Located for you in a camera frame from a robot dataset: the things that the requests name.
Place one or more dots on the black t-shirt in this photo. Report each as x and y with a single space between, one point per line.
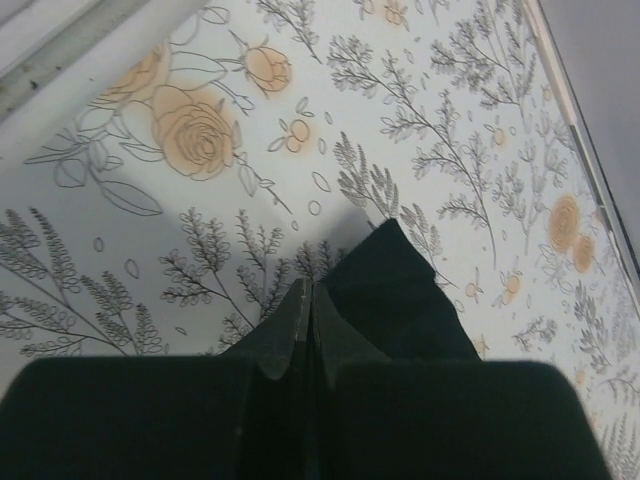
387 291

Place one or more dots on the floral table mat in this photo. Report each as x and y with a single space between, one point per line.
169 168

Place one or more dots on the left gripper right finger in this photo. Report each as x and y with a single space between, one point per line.
379 418

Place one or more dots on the aluminium table frame rail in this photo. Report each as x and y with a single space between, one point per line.
575 100

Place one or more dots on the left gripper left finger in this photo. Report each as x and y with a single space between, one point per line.
237 415

